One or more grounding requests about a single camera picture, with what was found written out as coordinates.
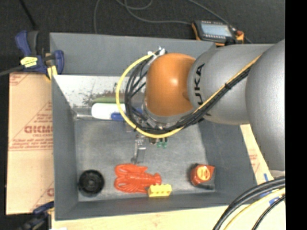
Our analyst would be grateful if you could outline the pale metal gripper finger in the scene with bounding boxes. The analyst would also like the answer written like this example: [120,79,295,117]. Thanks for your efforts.
[130,138,141,164]
[138,146,147,164]

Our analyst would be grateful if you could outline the red toy lobster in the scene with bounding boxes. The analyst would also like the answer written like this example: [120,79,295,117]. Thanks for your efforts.
[113,163,163,194]

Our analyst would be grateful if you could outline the grey metal bin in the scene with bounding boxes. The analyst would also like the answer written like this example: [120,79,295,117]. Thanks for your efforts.
[49,32,259,220]

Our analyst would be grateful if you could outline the yellow toy brick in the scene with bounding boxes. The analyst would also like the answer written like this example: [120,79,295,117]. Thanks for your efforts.
[147,183,173,198]

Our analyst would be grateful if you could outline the white bottle with blue cap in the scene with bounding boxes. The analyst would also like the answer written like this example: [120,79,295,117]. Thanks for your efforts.
[91,102,144,122]

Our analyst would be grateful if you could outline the green flat block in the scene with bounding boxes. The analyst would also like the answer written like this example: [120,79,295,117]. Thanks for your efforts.
[92,96,126,104]

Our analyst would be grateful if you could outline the black round disc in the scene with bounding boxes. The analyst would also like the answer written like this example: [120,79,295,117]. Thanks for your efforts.
[78,169,105,196]

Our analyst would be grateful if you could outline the red and yellow tape measure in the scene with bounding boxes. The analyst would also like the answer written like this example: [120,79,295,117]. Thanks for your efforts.
[190,163,216,190]

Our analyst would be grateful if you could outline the brown cardboard board red print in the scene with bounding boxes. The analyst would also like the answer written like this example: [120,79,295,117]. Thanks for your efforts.
[5,71,55,216]

